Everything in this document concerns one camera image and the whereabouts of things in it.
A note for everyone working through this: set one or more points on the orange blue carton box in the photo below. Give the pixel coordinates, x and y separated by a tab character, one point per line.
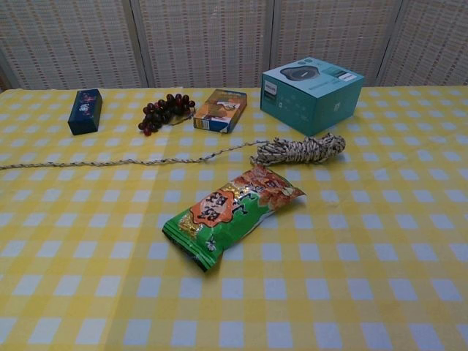
219	109

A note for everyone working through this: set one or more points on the yellow white checked tablecloth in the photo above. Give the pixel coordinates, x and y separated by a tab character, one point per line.
109	256

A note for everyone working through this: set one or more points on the dark red grape bunch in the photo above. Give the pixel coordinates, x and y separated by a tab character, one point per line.
157	115

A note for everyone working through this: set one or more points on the teal speaker box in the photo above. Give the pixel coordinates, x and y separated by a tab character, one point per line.
311	106

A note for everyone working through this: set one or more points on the green orange snack bag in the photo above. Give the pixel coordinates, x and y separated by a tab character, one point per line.
226	219

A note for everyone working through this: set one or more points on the dark blue floral box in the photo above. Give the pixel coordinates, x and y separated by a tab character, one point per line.
84	109

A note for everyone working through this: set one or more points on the woven folding screen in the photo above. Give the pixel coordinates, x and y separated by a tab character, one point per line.
204	36

